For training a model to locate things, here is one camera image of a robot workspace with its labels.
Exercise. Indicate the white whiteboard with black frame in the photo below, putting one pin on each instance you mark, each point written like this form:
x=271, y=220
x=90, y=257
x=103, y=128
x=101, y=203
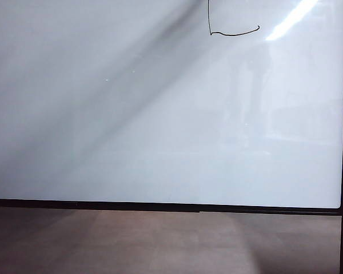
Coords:
x=160, y=114

